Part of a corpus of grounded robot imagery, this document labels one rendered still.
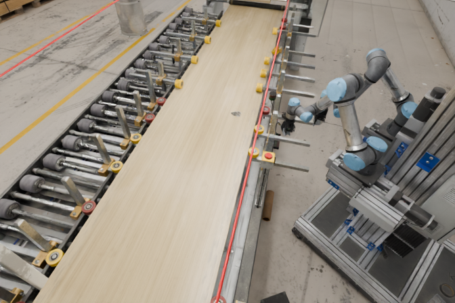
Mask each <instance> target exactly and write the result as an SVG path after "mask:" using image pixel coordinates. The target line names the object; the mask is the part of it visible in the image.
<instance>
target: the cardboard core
mask: <svg viewBox="0 0 455 303"><path fill-rule="evenodd" d="M273 200H274V192H273V191H271V190H267V191H266V195H265V203H264V207H263V215H262V220H264V221H270V219H271V214H272V205H273Z"/></svg>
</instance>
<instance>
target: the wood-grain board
mask: <svg viewBox="0 0 455 303"><path fill-rule="evenodd" d="M282 16H283V14H279V13H273V12H267V11H257V10H251V9H240V8H235V7H228V8H227V9H226V11H225V13H224V14H223V16H222V17H221V19H220V20H221V27H218V26H216V27H215V28H214V29H213V31H212V33H211V34H210V35H209V36H210V37H211V43H210V44H208V43H204V45H203V46H202V47H201V49H200V51H199V52H198V53H197V55H196V56H198V63H197V64H193V63H191V64H190V66H189V67H188V69H187V70H186V72H185V73H184V75H183V76H182V78H181V79H180V80H183V87H182V88H181V89H180V88H176V87H175V88H174V90H173V91H172V93H171V94H170V96H169V97H168V99H167V100H166V102H165V103H164V105H163V107H162V108H161V109H160V111H159V113H158V114H157V115H156V117H155V119H154V120H153V121H152V123H151V125H150V126H149V127H148V129H147V131H146V132H145V133H144V135H143V137H142V138H141V139H140V141H139V143H138V144H137V145H136V147H135V149H134V150H133V152H132V153H131V155H130V156H129V158H128V159H127V161H126V162H125V164H124V165H123V167H122V168H121V170H120V171H119V173H118V174H117V176H116V177H115V179H114V180H113V182H112V183H111V185H110V186H109V188H108V189H107V191H106V192H105V194H104V196H103V197H102V199H101V200H100V202H99V203H98V205H97V206H96V207H95V209H94V211H93V212H92V213H91V215H90V217H89V218H88V219H87V221H86V223H85V224H84V225H83V227H82V229H81V230H80V231H79V233H78V235H77V236H76V237H75V239H74V241H73V242H72V244H71V245H70V247H69V248H68V250H67V251H66V253H65V255H64V256H63V257H62V259H61V261H60V262H59V263H58V265H57V267H56V268H55V269H54V271H53V273H52V274H51V275H50V277H49V279H48V280H47V283H46V284H45V285H44V287H43V288H42V289H41V291H40V292H39V294H38V295H37V297H36V298H35V300H34V301H33V303H210V302H211V299H212V296H213V291H214V288H215V283H216V280H217V275H218V272H219V267H220V264H221V259H222V256H223V251H224V247H225V243H226V239H227V236H228V231H229V228H230V223H231V220H232V215H233V212H234V207H235V204H236V199H237V196H238V191H239V188H240V183H241V180H242V175H243V172H244V167H245V164H246V159H247V156H248V150H249V147H250V144H251V140H252V137H253V132H254V127H255V124H256V121H257V116H258V113H259V108H260V105H261V100H262V97H263V92H264V90H262V92H258V91H256V86H257V83H263V85H265V84H266V80H267V76H266V77H265V78H263V77H260V72H261V69H266V70H267V71H269V67H270V64H271V63H269V65H266V64H263V63H264V59H265V57H270V59H272V56H273V53H272V50H273V49H274V48H275V45H276V40H277V37H278V32H277V34H272V32H273V31H272V30H273V28H274V27H275V28H278V29H280V24H281V21H282ZM231 112H241V114H240V115H241V116H240V117H237V116H233V115H232V114H231Z"/></svg>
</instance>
